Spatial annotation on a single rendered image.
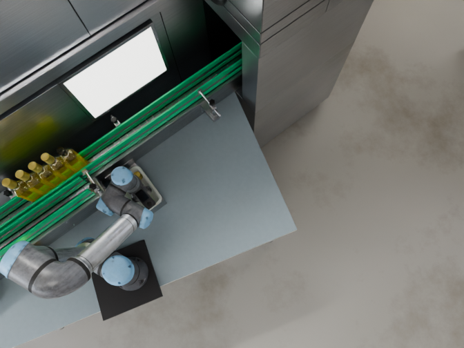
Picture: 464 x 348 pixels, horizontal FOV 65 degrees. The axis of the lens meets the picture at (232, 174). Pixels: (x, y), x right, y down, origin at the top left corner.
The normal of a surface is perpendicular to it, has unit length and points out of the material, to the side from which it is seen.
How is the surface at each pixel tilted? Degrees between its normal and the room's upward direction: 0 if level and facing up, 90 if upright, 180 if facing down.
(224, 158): 0
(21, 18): 90
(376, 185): 0
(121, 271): 7
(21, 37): 90
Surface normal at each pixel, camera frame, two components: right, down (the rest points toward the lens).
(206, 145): -0.03, -0.28
